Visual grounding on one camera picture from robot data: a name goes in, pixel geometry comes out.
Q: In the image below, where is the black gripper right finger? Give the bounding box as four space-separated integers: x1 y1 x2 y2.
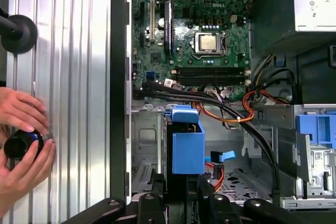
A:
198 178 319 224

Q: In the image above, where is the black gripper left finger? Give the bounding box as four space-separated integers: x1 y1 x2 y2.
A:
60 193 167 224

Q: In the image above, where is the hard disk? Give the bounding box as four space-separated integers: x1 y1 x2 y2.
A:
163 104 206 198

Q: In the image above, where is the round black tool blue ring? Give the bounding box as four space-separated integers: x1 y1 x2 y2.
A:
3 129 45 161

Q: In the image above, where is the person's right hand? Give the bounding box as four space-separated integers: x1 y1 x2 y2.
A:
0 140 57 219

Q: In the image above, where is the person's left hand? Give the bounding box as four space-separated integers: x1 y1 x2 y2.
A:
0 86 50 141

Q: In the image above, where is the silver optical drive bay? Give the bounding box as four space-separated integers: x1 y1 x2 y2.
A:
272 104 336 209

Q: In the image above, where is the black RAM slot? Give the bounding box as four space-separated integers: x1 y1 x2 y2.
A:
172 66 250 77
172 76 250 86

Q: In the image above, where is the black open PC case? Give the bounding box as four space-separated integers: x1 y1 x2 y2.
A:
109 0 336 224

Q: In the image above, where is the CPU socket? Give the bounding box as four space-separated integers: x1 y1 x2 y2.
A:
192 31 228 57

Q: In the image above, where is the silver CPU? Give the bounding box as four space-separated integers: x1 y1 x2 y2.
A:
198 34 222 52

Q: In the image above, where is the black expansion slot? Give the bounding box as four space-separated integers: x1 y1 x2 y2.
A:
139 1 146 47

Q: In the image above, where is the white expansion slot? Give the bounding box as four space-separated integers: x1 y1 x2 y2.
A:
148 0 155 43

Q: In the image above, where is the green motherboard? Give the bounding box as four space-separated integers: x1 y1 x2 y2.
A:
131 0 251 101

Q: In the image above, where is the grey power supply unit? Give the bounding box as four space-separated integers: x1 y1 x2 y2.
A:
250 0 336 59

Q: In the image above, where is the black round knob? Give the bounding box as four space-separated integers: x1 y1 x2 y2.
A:
0 8 39 55

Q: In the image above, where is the orange wire with black plug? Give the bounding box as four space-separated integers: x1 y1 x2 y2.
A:
206 162 225 193

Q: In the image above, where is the blue data wire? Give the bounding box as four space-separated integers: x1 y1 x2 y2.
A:
204 150 236 164

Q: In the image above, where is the thick black cable bundle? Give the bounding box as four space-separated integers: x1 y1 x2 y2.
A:
141 80 281 201

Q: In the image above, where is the orange wire bundle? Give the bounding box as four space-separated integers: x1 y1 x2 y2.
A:
191 90 292 130

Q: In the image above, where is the yellow black wire bundle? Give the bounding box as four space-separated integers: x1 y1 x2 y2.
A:
250 55 299 104

